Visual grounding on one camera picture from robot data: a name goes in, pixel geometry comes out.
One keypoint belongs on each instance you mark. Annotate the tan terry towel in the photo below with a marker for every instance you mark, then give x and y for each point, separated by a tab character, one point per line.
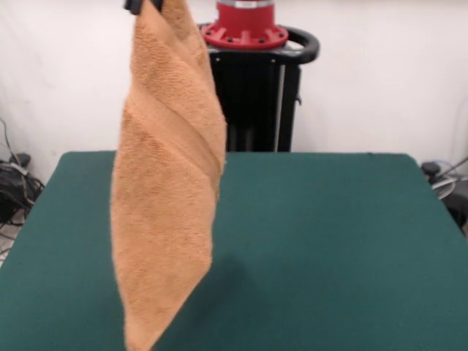
164	183

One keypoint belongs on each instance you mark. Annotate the dark green table cloth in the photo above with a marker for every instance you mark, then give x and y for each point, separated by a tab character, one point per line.
329	237

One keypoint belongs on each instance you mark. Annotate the black floor object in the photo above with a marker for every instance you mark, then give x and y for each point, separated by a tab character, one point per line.
459	208

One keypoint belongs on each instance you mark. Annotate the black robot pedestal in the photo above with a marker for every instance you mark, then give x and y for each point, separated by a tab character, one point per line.
256	102

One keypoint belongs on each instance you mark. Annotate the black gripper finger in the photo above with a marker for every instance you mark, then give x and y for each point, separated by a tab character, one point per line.
158	3
133	5

